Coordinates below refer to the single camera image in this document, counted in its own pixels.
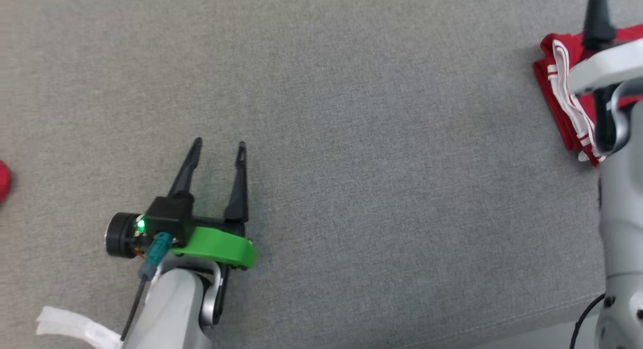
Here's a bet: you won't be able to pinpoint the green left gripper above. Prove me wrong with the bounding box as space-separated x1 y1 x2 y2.
167 137 256 270

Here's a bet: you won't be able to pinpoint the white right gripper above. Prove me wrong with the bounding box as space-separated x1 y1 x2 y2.
568 0 643 95

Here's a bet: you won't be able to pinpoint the red jersey with white trim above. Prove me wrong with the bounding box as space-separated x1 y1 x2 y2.
532 25 643 167

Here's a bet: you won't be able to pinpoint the red shorts with white stripes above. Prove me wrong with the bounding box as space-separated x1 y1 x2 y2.
0 160 12 203

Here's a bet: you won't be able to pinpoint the black cable with teal plug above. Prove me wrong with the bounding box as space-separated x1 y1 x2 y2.
121 232 172 340

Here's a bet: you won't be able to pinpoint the white fabric strap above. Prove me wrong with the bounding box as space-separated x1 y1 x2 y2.
36 306 124 349

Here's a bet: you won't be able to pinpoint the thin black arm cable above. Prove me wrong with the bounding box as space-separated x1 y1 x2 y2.
570 292 606 349

